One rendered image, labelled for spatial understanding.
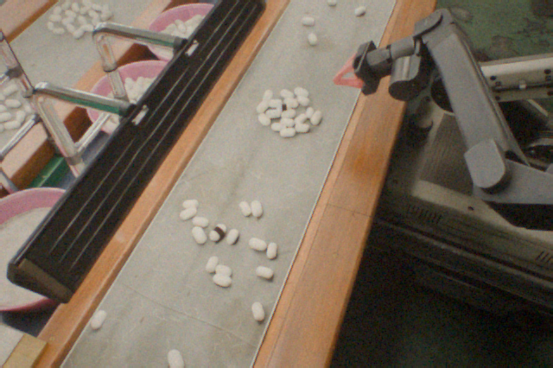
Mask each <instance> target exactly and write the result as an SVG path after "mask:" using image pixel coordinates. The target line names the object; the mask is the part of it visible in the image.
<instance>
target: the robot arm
mask: <svg viewBox="0 0 553 368"><path fill-rule="evenodd" d="M435 66H437V68H438V70H439V73H440V75H441V77H442V82H443V84H444V86H445V89H446V92H447V95H448V98H449V102H450V104H451V106H452V109H453V112H454V115H455V118H456V121H457V124H458V125H459V128H460V131H461V134H462V137H463V140H464V143H465V145H466V148H467V152H466V153H465V154H464V158H465V161H466V163H467V167H468V170H469V173H470V175H471V177H472V180H474V192H475V194H476V195H477V196H478V197H479V198H480V199H481V200H482V201H484V202H485V203H486V204H487V205H488V206H490V207H491V208H492V209H493V210H494V211H495V212H496V213H497V214H498V215H500V216H501V217H502V218H503V219H505V220H506V221H507V222H508V223H509V224H512V225H513V226H515V227H518V228H525V229H526V230H531V231H543V232H553V163H551V164H550V165H549V167H548V168H547V169H546V171H545V172H543V171H541V170H538V169H535V168H531V166H530V164H529V163H528V161H527V159H526V158H525V156H524V154H523V152H522V151H521V149H520V148H519V146H518V145H517V143H516V140H515V138H514V136H512V133H511V131H510V129H509V127H508V125H507V123H506V121H505V118H504V116H503V114H502V112H501V110H500V108H499V106H498V103H497V101H496V98H495V97H494V95H493V91H492V90H491V88H490V86H489V84H488V82H487V80H486V77H485V75H484V73H483V71H482V69H481V67H480V64H479V62H478V61H477V59H476V55H475V50H474V42H473V40H471V38H470V36H469V34H468V33H467V31H466V30H465V29H464V28H463V27H462V26H461V25H460V24H459V23H458V22H457V21H456V20H455V19H454V17H453V16H452V14H451V13H450V12H449V11H448V10H447V9H445V8H442V9H438V10H436V11H434V12H433V13H431V15H430V16H426V17H424V18H423V19H422V20H420V21H418V22H416V23H414V28H413V35H409V36H407V37H404V38H403V39H400V40H398V41H394V42H393V43H390V44H388V45H385V46H383V47H381V48H377V47H376V46H375V44H374V42H373V41H372V40H370V41H367V42H365V43H363V44H361V45H359V49H358V51H357V52H355V53H354V54H353V56H352V57H351V59H350V60H349V61H348V62H347V63H346V64H345V65H344V66H343V68H341V69H340V70H339V71H338V72H337V73H336V74H335V76H334V77H333V79H332V81H333V82H334V84H335V85H340V86H352V87H357V88H360V89H361V91H362V92H363V94H364V95H365V96H366V95H369V94H373V93H375V92H376V91H377V88H378V84H379V81H380V80H381V79H382V78H383V77H386V76H391V79H390V84H389V94H390V95H391V96H392V97H393V98H395V99H396V100H398V101H402V102H408V101H412V100H414V98H416V97H417V96H418V95H419V93H420V91H422V90H424V89H426V88H427V87H428V85H429V80H430V79H431V75H432V71H433V70H435ZM347 73H353V74H354V77H350V78H344V79H341V77H343V76H344V75H346V74H347Z"/></svg>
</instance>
